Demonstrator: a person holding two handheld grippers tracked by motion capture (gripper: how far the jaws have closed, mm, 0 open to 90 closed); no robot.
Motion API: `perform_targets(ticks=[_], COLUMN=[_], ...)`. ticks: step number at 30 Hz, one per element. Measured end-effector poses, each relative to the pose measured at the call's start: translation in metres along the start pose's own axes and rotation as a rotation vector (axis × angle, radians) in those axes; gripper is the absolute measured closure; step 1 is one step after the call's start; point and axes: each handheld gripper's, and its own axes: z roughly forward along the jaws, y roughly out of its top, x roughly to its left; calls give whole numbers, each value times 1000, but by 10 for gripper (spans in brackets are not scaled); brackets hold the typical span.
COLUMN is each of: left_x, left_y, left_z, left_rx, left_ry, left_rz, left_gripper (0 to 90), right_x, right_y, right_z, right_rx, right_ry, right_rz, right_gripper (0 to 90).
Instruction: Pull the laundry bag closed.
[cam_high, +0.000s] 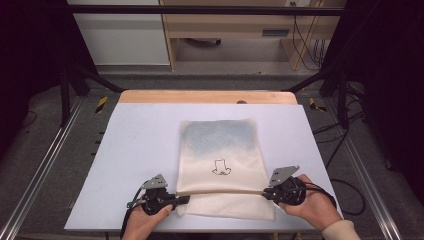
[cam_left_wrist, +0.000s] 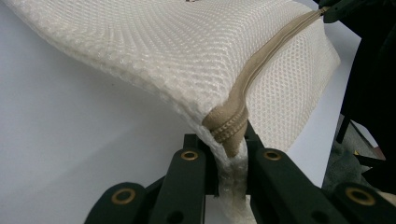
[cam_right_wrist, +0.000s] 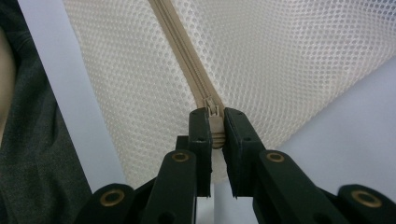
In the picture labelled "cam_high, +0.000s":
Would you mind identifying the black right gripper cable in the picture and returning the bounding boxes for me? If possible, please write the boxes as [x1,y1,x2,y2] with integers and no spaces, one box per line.
[289,181,338,209]

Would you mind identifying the white cabinet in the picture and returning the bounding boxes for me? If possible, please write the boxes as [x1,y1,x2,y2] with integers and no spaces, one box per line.
[66,0,171,67]

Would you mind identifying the black curtain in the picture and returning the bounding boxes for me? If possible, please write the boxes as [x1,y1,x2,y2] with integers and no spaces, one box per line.
[0,0,98,158]
[321,0,424,204]

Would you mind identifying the black horizontal frame bar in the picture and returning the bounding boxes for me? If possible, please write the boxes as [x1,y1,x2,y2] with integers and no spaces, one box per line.
[66,4,346,17]

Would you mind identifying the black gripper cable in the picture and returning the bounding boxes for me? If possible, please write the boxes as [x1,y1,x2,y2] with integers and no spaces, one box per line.
[119,181,151,239]
[289,181,338,209]

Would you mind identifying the yellow black tape marker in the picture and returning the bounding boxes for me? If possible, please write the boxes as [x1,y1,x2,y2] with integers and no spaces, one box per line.
[94,95,109,114]
[308,97,328,113]

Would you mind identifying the black floor cable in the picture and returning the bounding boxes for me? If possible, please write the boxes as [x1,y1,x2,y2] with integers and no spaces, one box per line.
[329,178,367,217]

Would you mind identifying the person's left hand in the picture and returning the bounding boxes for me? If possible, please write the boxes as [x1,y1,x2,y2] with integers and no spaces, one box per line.
[121,203,174,240]

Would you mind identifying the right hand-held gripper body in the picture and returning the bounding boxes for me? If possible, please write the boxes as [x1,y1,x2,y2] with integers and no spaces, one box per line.
[268,165,308,207]

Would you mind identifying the black metal stand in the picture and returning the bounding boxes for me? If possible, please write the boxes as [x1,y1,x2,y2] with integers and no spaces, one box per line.
[283,64,351,129]
[59,63,126,128]

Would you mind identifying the black hanging desk cables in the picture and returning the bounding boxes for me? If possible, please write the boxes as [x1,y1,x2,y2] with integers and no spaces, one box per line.
[291,1,329,72]

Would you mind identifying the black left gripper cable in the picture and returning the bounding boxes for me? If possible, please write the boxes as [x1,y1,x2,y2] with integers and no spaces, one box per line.
[119,181,151,239]

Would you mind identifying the aluminium floor rail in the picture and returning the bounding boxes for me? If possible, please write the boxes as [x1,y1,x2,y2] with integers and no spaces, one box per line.
[0,96,86,240]
[324,98,404,240]

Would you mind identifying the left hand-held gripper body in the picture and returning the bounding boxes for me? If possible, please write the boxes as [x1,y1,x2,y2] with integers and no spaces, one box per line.
[131,173,179,216]

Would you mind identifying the white mesh laundry bag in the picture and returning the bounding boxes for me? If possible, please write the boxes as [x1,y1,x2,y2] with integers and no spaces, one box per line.
[175,118,276,222]

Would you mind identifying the person's right hand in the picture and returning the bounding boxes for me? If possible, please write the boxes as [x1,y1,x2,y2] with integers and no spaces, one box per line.
[278,173,344,232]

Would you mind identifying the light wooden desk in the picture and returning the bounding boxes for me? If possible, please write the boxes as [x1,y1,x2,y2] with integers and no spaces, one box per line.
[159,0,348,72]

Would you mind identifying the white table mat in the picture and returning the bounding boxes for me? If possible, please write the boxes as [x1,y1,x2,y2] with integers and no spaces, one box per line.
[63,102,348,234]

